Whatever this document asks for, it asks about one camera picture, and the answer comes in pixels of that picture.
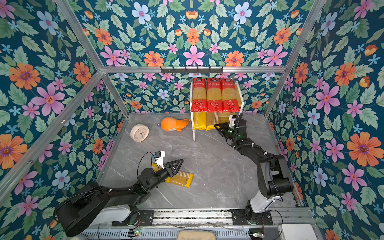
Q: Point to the round pink alarm clock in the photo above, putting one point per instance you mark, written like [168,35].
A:
[139,133]

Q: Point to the black hook rail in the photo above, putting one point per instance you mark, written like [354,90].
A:
[189,70]

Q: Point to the yellow Pastatime bag top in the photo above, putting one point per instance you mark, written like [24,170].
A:
[200,121]

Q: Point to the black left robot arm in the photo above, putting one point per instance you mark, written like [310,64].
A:
[94,204]

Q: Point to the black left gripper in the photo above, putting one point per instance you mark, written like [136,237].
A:
[168,167]

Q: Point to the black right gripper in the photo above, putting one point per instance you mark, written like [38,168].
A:
[224,127]

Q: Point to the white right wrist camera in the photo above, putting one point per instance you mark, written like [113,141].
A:
[232,119]

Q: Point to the yellow pastatime bag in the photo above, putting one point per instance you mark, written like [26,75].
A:
[200,121]
[212,119]
[182,178]

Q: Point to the white wooden two-tier shelf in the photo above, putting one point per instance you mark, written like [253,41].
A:
[223,116]

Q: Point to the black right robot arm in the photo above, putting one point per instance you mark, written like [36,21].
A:
[274,177]

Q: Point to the red spaghetti bag under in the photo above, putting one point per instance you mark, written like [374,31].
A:
[214,96]

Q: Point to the red spaghetti bag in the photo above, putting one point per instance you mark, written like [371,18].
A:
[199,95]
[229,96]

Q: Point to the white box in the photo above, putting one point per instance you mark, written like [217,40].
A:
[297,232]

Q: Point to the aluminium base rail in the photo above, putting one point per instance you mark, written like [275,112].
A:
[193,218]

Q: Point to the orange plush whale toy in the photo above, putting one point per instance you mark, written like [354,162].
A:
[170,124]

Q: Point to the red spaghetti bag front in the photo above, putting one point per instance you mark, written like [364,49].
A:
[199,95]

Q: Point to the beige padded object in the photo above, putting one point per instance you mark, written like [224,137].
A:
[196,235]

